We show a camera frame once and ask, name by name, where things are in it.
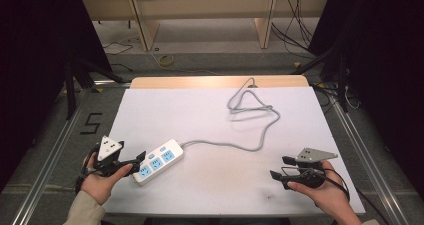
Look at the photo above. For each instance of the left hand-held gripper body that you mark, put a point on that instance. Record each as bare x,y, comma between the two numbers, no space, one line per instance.
108,148

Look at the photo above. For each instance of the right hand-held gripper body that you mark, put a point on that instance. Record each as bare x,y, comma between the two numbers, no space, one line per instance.
310,155

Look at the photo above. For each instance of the white power strip blue sockets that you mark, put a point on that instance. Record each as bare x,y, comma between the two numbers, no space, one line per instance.
158,161

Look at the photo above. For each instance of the person's left hand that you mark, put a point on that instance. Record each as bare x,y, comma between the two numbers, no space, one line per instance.
99,184

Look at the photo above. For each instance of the person's right hand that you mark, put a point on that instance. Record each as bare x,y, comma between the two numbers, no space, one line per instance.
325,195

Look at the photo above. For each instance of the black tape floor mark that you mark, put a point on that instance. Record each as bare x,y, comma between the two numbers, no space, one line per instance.
92,123

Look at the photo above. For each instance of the black metal stand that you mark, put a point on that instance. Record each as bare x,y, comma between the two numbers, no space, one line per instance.
336,68
70,85

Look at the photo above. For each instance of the black curtain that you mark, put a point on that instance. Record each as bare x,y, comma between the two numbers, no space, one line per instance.
36,68
383,68

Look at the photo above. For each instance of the metal floor rail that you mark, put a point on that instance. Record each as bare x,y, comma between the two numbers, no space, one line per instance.
50,158
366,158

